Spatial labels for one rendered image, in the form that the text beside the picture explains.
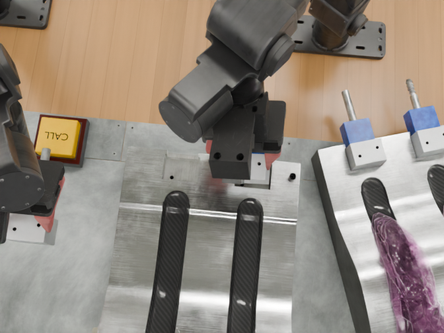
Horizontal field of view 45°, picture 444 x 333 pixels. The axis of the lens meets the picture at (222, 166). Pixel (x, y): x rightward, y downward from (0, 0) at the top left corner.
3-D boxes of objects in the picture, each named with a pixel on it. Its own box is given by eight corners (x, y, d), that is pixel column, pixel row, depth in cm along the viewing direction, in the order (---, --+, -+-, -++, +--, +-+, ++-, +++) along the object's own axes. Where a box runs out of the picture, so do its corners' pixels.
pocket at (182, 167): (167, 156, 83) (165, 149, 79) (201, 159, 83) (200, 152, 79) (163, 184, 82) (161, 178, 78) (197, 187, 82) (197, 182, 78)
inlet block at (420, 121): (388, 88, 89) (399, 74, 84) (416, 83, 90) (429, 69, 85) (410, 162, 86) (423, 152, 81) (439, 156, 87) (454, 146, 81)
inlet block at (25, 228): (34, 151, 77) (22, 141, 71) (69, 154, 77) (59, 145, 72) (18, 242, 74) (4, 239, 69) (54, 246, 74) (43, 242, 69)
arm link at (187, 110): (207, 161, 58) (224, 108, 47) (150, 111, 59) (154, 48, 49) (271, 98, 63) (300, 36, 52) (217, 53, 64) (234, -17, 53)
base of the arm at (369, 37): (399, 38, 86) (399, 0, 88) (277, 27, 86) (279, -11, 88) (383, 60, 94) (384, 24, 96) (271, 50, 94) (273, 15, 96)
